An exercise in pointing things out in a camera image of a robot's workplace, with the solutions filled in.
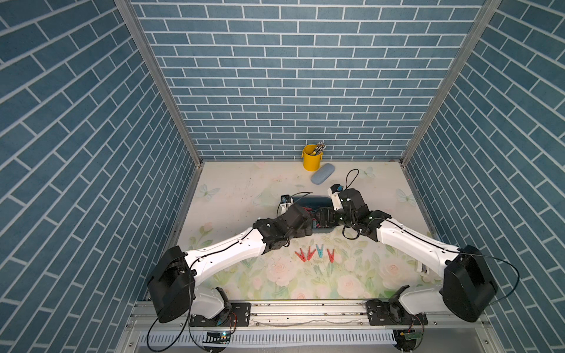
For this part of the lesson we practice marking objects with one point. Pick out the pens in bucket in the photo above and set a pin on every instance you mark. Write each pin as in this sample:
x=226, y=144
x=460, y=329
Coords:
x=318, y=149

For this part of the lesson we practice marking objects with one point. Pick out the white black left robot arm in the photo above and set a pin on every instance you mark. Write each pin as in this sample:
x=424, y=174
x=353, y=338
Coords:
x=174, y=283

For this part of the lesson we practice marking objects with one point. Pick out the yellow metal bucket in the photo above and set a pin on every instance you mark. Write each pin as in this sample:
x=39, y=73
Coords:
x=311, y=163

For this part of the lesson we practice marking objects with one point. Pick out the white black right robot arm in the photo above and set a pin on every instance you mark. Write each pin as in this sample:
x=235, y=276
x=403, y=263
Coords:
x=467, y=284

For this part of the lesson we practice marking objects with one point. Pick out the red clothespin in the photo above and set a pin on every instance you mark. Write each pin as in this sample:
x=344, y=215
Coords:
x=311, y=253
x=301, y=255
x=331, y=255

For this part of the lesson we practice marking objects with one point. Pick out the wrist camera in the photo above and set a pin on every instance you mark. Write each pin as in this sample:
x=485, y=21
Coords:
x=334, y=193
x=285, y=202

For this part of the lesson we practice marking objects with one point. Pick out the right aluminium corner post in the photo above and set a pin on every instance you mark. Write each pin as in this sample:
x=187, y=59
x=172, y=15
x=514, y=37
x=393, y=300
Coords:
x=484, y=16

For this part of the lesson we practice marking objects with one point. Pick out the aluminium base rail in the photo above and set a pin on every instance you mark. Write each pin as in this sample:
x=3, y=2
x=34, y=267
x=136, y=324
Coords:
x=338, y=313

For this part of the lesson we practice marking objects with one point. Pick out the grey fabric glasses case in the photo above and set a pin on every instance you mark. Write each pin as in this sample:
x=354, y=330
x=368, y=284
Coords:
x=322, y=174

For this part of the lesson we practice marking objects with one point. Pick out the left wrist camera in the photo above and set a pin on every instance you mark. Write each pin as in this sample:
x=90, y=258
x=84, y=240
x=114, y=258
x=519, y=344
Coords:
x=285, y=202

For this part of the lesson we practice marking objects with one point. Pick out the teal clothespin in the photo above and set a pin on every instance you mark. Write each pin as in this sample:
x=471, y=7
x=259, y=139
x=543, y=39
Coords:
x=320, y=250

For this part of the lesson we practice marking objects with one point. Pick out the aluminium corner post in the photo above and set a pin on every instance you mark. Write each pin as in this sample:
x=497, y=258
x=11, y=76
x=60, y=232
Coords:
x=484, y=16
x=133, y=24

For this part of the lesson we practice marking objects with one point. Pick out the left aluminium corner post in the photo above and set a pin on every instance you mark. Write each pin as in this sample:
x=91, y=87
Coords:
x=133, y=24

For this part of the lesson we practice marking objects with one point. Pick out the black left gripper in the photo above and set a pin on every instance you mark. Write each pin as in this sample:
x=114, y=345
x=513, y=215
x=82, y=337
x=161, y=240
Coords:
x=301, y=232

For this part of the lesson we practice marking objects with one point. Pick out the teal plastic storage box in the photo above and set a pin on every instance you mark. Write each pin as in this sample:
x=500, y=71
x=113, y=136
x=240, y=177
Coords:
x=321, y=211

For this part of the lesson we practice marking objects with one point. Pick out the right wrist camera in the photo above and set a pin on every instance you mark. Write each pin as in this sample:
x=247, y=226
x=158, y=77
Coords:
x=334, y=193

